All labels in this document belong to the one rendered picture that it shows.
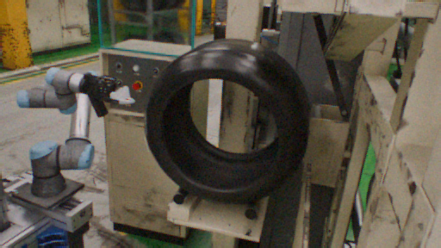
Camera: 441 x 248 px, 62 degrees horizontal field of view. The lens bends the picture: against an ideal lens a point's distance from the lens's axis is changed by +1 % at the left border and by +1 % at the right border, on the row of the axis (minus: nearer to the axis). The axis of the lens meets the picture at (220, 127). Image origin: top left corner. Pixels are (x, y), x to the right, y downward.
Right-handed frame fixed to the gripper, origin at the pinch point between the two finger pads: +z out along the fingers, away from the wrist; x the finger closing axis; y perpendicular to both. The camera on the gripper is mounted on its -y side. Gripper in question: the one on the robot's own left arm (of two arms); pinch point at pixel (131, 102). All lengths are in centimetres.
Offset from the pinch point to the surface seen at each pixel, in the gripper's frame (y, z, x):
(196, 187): -20.1, 34.4, -12.7
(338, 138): 1, 81, 18
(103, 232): -128, -39, 59
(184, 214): -34.6, 31.5, -11.6
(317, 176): -19, 78, 18
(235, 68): 26.6, 39.5, -12.2
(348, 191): -22, 92, 20
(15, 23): -94, -381, 379
